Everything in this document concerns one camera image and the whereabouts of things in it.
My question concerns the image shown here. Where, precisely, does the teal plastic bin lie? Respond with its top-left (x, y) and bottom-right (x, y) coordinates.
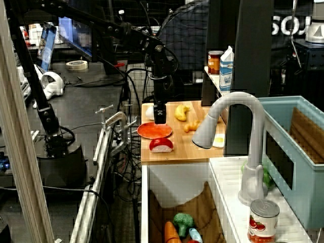
top-left (258, 95), bottom-right (324, 231)

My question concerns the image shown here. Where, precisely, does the computer monitor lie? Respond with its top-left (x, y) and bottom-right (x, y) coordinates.
top-left (58, 16), bottom-right (93, 58)

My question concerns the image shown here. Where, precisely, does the black cable bundle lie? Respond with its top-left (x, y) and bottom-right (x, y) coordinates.
top-left (111, 68), bottom-right (152, 203)

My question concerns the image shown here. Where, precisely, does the black work table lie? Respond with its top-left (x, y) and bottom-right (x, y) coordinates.
top-left (0, 60), bottom-right (129, 243)

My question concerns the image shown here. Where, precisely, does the red round plate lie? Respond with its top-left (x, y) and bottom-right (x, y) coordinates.
top-left (137, 121), bottom-right (174, 140)

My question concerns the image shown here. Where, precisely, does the black mesh umbrella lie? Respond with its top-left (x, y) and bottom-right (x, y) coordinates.
top-left (158, 0), bottom-right (211, 71)

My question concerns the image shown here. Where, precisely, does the toy fried egg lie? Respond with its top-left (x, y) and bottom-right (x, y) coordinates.
top-left (212, 133), bottom-right (226, 148)

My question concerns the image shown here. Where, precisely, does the grey toy faucet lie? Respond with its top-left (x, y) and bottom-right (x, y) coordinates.
top-left (191, 91), bottom-right (269, 206)

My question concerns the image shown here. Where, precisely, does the green toy broccoli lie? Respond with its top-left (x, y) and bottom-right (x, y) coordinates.
top-left (173, 213), bottom-right (196, 238)

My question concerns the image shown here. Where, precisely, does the wooden countertop board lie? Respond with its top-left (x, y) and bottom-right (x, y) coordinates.
top-left (140, 100), bottom-right (228, 163)

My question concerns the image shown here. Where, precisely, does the green toy lettuce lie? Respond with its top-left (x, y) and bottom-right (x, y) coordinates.
top-left (240, 160), bottom-right (275, 189)

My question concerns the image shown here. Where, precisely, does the tomato print tin can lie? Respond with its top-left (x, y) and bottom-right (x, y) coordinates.
top-left (247, 198), bottom-right (281, 243)

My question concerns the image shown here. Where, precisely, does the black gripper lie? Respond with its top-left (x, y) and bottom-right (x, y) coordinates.
top-left (149, 73), bottom-right (175, 125)

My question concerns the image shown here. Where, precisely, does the light wooden post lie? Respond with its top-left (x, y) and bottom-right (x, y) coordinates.
top-left (0, 0), bottom-right (55, 243)

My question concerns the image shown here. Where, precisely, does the white kitchen shelf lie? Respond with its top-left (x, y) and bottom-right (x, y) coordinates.
top-left (204, 66), bottom-right (228, 98)

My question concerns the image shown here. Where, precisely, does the red toy soup can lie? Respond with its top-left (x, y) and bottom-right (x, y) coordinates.
top-left (208, 50), bottom-right (225, 75)

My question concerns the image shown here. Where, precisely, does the yellow toy potato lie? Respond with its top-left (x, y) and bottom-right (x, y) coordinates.
top-left (174, 104), bottom-right (191, 122)

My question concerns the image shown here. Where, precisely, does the grey metal C-clamp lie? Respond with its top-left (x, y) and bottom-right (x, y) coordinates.
top-left (95, 104), bottom-right (140, 157)

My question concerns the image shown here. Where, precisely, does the white toy sink unit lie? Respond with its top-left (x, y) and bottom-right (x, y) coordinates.
top-left (141, 155), bottom-right (314, 243)

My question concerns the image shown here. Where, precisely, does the blue white milk carton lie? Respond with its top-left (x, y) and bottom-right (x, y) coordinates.
top-left (219, 45), bottom-right (235, 94)

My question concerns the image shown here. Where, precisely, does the orange toy carrot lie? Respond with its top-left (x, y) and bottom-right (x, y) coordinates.
top-left (164, 221), bottom-right (183, 243)

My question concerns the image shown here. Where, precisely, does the white grey appliance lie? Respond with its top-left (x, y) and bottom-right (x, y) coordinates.
top-left (305, 0), bottom-right (324, 44)

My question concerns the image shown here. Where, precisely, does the masking tape roll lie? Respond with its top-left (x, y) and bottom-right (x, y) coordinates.
top-left (65, 60), bottom-right (89, 71)

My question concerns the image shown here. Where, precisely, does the aluminium frame rail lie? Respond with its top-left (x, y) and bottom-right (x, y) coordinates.
top-left (69, 124), bottom-right (113, 243)

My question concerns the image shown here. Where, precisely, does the black kitchen pillar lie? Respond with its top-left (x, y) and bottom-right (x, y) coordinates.
top-left (201, 0), bottom-right (275, 156)

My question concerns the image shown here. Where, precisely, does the orange toy croissant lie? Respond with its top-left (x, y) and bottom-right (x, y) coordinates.
top-left (183, 119), bottom-right (202, 133)

